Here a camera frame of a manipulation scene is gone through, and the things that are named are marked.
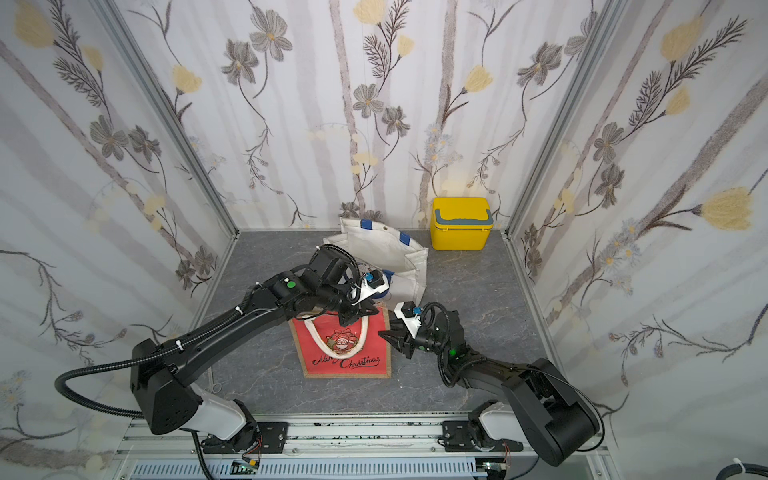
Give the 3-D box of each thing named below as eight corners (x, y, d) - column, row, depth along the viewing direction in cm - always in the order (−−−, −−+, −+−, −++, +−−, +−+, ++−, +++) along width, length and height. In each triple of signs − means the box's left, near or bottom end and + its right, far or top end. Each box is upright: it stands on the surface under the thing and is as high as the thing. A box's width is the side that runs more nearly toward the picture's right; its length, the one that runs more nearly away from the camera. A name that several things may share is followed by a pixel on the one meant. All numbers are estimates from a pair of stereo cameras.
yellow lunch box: (432, 254, 116) (437, 226, 104) (428, 224, 127) (432, 195, 115) (485, 254, 116) (496, 226, 104) (477, 224, 127) (486, 195, 115)
